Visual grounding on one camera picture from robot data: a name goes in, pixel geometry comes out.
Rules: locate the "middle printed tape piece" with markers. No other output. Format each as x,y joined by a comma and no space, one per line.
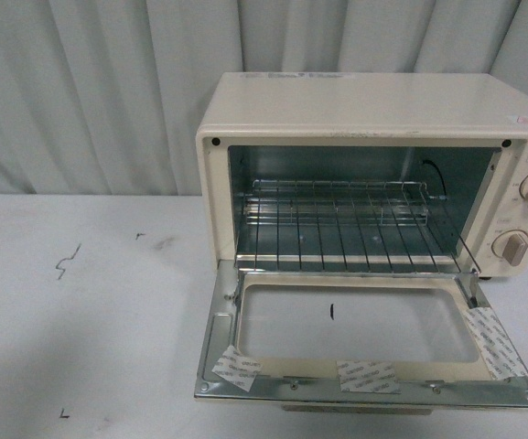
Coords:
367,377

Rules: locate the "oven door with glass window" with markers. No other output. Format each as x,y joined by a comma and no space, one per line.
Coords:
382,336

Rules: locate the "grey curtain backdrop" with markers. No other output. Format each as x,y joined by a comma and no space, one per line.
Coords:
105,97

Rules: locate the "printed tape piece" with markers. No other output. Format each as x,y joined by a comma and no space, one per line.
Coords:
497,350
367,377
235,368

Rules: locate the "chrome wire oven rack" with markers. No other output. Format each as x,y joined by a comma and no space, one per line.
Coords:
289,226

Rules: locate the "right printed tape piece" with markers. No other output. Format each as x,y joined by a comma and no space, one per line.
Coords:
497,350

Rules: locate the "lower beige oven knob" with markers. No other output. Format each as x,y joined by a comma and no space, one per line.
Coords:
511,246

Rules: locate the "cream toaster oven body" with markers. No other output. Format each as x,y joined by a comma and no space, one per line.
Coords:
463,135

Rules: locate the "left printed tape piece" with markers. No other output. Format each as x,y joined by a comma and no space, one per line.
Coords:
235,368

